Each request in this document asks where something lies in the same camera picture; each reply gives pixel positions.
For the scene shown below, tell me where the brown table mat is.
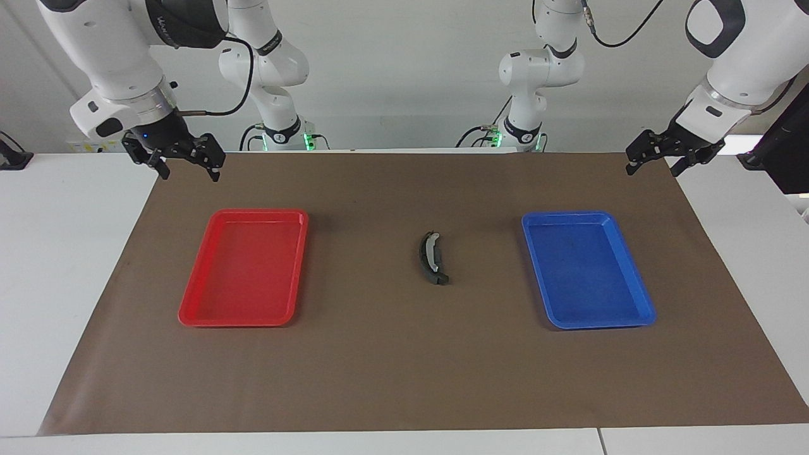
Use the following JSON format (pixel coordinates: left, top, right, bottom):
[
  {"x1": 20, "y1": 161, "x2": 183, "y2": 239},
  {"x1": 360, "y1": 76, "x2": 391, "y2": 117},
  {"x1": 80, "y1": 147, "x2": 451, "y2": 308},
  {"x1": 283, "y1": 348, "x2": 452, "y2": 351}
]
[{"x1": 38, "y1": 150, "x2": 809, "y2": 437}]

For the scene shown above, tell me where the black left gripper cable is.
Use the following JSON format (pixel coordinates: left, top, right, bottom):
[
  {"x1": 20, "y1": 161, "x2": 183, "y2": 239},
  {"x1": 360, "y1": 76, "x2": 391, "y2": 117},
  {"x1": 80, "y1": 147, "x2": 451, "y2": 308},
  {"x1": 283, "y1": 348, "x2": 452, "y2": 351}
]
[{"x1": 751, "y1": 75, "x2": 799, "y2": 116}]

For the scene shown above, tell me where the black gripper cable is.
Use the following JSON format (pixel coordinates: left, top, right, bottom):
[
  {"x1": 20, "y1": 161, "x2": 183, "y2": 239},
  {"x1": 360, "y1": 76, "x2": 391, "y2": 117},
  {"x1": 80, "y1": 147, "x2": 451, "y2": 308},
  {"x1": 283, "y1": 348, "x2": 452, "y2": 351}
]
[
  {"x1": 751, "y1": 75, "x2": 799, "y2": 116},
  {"x1": 173, "y1": 36, "x2": 255, "y2": 118}
]

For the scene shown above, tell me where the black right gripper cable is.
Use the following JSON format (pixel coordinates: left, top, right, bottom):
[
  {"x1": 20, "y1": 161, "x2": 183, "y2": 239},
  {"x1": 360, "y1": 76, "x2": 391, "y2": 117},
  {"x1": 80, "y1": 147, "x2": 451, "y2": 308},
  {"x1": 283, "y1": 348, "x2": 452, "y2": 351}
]
[{"x1": 173, "y1": 36, "x2": 255, "y2": 118}]

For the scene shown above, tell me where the black base cable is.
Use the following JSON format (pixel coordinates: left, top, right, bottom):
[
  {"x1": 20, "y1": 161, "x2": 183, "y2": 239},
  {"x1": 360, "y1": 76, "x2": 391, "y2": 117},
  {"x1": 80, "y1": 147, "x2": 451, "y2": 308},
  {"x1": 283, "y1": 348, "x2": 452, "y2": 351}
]
[
  {"x1": 456, "y1": 123, "x2": 504, "y2": 150},
  {"x1": 238, "y1": 123, "x2": 267, "y2": 152}
]

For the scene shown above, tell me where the curved brake shoe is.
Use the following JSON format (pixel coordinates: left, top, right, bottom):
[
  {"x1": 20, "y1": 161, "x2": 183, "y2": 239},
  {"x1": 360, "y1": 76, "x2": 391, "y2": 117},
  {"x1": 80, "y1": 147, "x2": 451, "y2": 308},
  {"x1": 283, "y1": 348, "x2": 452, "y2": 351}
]
[{"x1": 418, "y1": 230, "x2": 442, "y2": 279}]

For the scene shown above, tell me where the blue plastic tray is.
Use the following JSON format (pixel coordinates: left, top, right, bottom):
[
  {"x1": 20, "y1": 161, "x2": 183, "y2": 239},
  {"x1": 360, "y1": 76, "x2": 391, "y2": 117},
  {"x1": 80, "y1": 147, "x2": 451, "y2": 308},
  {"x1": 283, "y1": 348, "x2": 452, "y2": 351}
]
[{"x1": 521, "y1": 210, "x2": 657, "y2": 331}]

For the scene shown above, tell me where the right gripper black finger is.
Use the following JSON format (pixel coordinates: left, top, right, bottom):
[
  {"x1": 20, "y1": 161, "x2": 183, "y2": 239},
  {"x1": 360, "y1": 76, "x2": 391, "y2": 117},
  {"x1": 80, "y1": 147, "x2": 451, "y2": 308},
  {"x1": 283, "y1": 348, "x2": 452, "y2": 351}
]
[
  {"x1": 192, "y1": 133, "x2": 227, "y2": 183},
  {"x1": 143, "y1": 149, "x2": 171, "y2": 181}
]

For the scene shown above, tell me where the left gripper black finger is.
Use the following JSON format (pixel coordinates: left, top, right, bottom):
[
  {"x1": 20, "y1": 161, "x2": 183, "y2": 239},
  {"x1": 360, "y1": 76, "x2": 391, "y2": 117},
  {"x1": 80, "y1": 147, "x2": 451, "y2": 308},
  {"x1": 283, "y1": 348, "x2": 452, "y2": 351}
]
[
  {"x1": 625, "y1": 129, "x2": 659, "y2": 177},
  {"x1": 668, "y1": 149, "x2": 697, "y2": 178}
]

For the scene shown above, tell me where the red plastic tray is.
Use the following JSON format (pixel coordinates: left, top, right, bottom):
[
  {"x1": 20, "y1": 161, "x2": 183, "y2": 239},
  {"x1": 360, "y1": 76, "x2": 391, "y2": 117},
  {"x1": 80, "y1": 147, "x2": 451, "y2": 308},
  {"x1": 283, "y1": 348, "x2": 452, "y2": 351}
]
[{"x1": 178, "y1": 209, "x2": 310, "y2": 327}]

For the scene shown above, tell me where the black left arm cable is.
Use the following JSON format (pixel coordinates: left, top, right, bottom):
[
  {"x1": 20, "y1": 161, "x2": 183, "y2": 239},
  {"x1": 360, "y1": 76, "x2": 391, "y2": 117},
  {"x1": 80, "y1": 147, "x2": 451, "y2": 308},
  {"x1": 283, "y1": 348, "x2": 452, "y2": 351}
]
[{"x1": 580, "y1": 0, "x2": 666, "y2": 49}]

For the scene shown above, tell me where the yellow label sticker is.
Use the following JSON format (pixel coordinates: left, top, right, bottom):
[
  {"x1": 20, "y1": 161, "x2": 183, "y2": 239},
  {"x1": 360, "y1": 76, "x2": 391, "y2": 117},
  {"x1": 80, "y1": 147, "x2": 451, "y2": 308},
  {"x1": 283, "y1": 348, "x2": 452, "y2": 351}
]
[{"x1": 68, "y1": 140, "x2": 121, "y2": 154}]

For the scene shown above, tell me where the black clamp stand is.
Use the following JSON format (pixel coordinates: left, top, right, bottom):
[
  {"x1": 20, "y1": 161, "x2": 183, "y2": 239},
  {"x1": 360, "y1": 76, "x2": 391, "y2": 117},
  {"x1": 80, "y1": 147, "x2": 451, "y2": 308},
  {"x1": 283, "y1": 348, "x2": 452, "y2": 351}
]
[{"x1": 0, "y1": 130, "x2": 34, "y2": 171}]

